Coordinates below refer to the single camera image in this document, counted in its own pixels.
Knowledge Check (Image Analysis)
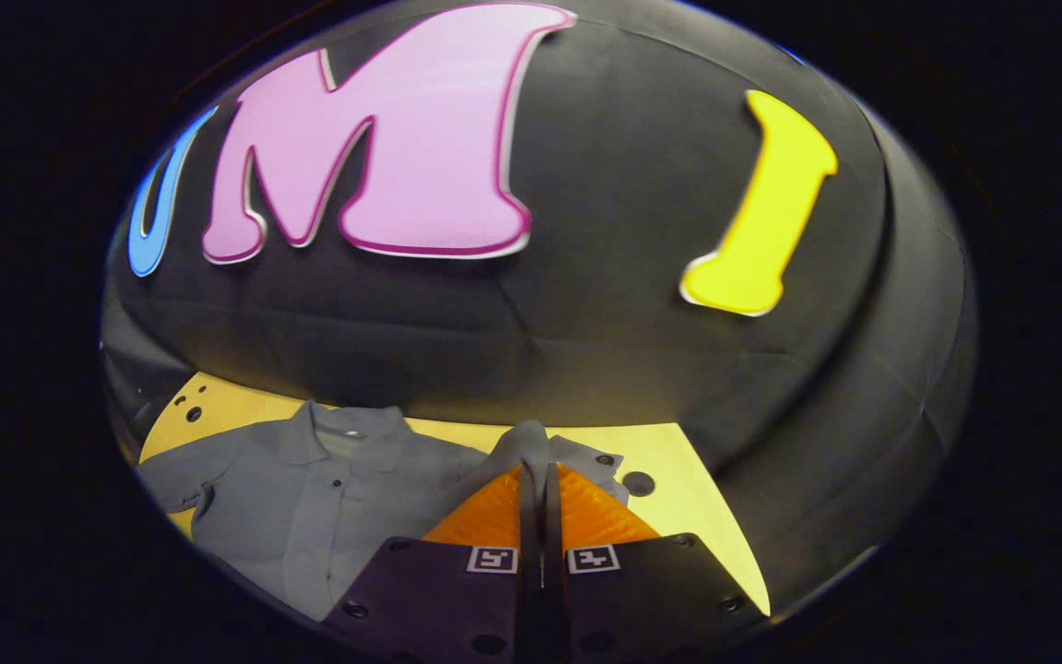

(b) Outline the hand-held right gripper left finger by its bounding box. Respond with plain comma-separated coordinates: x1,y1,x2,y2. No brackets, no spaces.
323,464,544,664

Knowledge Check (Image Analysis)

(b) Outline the grey long-sleeved shirt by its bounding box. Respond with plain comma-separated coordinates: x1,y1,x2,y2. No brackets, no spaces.
137,401,630,623

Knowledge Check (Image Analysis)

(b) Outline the black backdrop cloth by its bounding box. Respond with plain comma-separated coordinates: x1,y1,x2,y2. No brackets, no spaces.
100,0,980,619

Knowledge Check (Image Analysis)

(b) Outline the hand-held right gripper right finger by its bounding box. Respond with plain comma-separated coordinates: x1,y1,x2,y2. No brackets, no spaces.
544,461,769,664

